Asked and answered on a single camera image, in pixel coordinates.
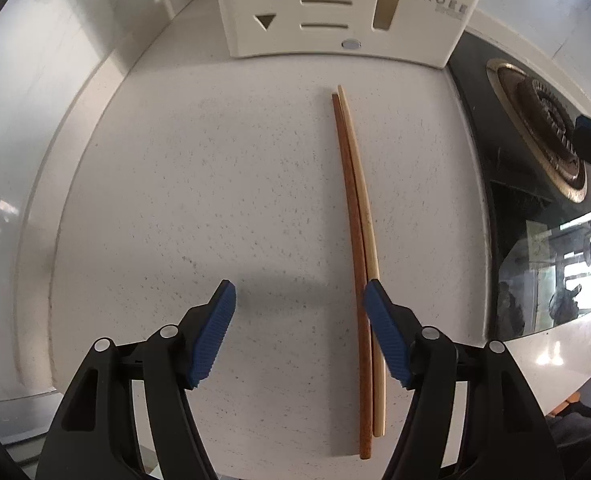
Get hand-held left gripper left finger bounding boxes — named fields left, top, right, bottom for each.
left=35, top=280, right=237, bottom=480

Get person's dark trousers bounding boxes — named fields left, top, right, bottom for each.
left=545, top=390, right=591, bottom=480

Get white plastic utensil holder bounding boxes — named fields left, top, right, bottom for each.
left=210, top=0, right=487, bottom=70

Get black glass gas stove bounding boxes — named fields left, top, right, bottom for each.
left=448, top=30, right=591, bottom=341

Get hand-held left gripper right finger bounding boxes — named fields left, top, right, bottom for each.
left=364, top=280, right=566, bottom=480

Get dark brown chopstick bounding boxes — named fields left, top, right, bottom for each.
left=331, top=92, right=373, bottom=459

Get light tan chopstick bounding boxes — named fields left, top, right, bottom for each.
left=337, top=85, right=387, bottom=437

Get large round gas burner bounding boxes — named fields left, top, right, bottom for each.
left=486, top=58, right=589, bottom=204

